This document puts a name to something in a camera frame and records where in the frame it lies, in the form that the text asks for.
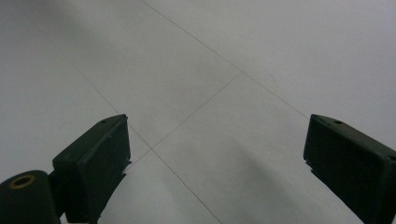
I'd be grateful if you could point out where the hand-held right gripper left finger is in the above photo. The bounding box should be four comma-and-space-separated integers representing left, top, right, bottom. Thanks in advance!
51, 113, 133, 224

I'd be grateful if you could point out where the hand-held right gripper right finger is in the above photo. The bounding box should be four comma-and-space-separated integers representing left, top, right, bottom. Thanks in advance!
303, 113, 396, 224

